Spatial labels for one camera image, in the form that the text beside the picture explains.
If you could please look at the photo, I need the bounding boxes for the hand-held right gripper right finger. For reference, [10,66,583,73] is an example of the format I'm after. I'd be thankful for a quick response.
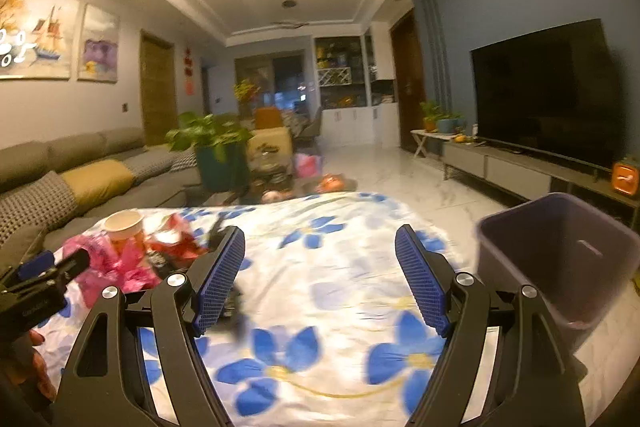
[395,225,587,427]

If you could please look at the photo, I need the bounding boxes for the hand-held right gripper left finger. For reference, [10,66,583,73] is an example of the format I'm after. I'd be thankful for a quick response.
[60,225,247,427]

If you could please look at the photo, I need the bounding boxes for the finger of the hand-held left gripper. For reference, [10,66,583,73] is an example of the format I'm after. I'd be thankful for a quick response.
[0,250,93,300]
[17,251,55,280]

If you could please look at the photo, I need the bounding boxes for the pink plastic bag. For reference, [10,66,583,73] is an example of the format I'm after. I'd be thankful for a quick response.
[62,232,157,308]

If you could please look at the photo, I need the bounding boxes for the red snack bag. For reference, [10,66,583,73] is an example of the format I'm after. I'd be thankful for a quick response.
[149,214,201,268]

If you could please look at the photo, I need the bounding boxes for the white orange paper cup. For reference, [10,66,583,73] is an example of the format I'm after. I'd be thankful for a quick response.
[103,209,146,254]

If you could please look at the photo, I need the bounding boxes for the grey plastic bin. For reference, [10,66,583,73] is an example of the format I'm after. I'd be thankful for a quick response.
[476,193,640,355]

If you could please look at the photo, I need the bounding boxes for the person's left hand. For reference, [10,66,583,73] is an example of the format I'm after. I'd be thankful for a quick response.
[15,329,58,403]

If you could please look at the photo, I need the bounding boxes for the long yellow houndstooth cushion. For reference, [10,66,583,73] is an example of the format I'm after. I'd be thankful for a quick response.
[0,159,136,238]

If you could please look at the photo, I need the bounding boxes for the blue floral blanket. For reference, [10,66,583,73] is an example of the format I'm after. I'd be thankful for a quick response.
[32,192,501,427]

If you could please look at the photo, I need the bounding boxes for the dark coffee table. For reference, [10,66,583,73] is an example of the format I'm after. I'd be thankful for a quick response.
[200,167,358,208]

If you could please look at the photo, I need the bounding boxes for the grey sofa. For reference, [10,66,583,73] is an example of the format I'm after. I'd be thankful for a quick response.
[0,127,211,278]

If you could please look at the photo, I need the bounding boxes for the potted plant in teal pot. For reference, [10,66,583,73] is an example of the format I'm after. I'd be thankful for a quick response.
[165,112,253,192]

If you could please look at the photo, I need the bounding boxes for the grey television cabinet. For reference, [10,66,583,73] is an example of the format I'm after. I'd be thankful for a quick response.
[440,139,640,218]

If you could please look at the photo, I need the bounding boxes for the pink gift bag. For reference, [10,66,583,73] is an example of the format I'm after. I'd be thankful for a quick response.
[295,153,323,180]

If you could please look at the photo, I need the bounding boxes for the small white folding table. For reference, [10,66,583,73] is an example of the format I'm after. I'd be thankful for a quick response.
[411,129,461,158]

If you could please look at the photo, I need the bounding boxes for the small potted plants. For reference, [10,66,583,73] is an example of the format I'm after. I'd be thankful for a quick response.
[420,101,463,134]

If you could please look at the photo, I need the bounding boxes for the orange chair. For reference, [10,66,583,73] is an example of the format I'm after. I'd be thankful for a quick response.
[255,107,291,132]

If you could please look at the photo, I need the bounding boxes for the white display cabinet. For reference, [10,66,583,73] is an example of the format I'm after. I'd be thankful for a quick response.
[314,34,401,148]

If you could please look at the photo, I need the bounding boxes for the grey chair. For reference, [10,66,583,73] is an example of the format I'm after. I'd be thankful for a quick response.
[299,107,323,142]

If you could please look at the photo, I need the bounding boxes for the yellow flowers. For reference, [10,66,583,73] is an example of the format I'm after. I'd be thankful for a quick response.
[234,79,261,108]

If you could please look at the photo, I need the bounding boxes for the light wooden door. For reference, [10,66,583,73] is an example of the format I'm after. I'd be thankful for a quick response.
[139,29,177,148]

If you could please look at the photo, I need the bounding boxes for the glass balcony door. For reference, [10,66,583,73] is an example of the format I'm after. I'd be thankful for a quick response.
[235,52,306,118]

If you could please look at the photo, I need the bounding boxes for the dark wooden door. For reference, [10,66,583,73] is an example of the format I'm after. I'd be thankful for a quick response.
[390,9,426,142]

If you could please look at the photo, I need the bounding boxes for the purple painting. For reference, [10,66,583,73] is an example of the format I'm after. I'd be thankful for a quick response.
[77,3,121,82]

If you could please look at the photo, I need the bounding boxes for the black television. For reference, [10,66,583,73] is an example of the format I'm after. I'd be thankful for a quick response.
[470,19,621,168]

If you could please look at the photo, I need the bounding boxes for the orange desk clock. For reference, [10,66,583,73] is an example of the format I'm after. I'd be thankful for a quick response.
[612,159,640,195]

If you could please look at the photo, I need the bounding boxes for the sailboat painting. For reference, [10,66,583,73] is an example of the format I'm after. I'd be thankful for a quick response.
[0,0,81,80]

